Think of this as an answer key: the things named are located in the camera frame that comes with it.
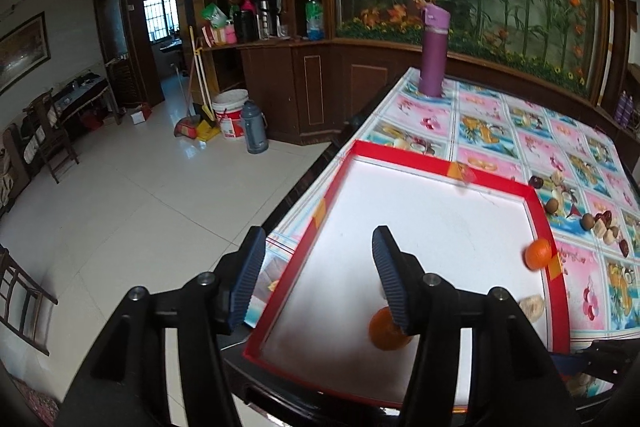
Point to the dark wooden chair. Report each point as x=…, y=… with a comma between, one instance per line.
x=17, y=287
x=52, y=137

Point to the black steel flask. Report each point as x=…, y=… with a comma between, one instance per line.
x=264, y=14

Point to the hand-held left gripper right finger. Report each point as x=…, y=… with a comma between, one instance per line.
x=392, y=289

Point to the broom with red head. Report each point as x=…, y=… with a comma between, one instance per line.
x=187, y=127

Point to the green plastic bottle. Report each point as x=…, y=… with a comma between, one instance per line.
x=313, y=19

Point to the brown longan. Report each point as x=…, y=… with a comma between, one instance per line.
x=587, y=221
x=551, y=206

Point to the yellow dustpan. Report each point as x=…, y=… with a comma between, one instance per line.
x=209, y=129

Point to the pink bottle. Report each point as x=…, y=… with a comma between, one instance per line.
x=230, y=33

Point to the wooden cabinet partition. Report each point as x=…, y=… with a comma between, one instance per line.
x=280, y=77

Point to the black container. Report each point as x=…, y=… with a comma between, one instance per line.
x=245, y=26

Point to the grey thermos flask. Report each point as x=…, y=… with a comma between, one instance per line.
x=254, y=129

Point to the white plastic bucket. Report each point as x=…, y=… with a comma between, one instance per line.
x=230, y=117

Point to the barred window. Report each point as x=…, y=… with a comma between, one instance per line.
x=160, y=12

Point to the cluttered side table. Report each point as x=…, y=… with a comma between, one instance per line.
x=82, y=94

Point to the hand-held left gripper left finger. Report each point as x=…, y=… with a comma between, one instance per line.
x=247, y=279

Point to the patterned rug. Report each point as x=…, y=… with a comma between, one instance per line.
x=30, y=402

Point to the purple water bottle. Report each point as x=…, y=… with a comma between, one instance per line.
x=432, y=57

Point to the purple bottles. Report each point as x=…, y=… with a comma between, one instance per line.
x=625, y=107

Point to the red-rimmed white tray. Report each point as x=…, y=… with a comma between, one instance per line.
x=450, y=227

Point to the red and white box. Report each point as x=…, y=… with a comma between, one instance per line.
x=141, y=113

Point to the framed wall picture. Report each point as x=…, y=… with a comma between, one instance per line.
x=22, y=52

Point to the beige walnut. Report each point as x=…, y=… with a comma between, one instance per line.
x=611, y=236
x=600, y=231
x=557, y=178
x=532, y=308

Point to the dark red date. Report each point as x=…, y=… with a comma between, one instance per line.
x=606, y=217
x=624, y=248
x=535, y=181

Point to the green bag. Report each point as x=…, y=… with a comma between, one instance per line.
x=215, y=14

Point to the orange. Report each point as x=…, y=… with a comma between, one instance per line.
x=538, y=253
x=381, y=333

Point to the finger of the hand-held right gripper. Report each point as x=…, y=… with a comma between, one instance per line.
x=607, y=357

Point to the printed fruit tablecloth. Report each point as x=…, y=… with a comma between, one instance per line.
x=500, y=132

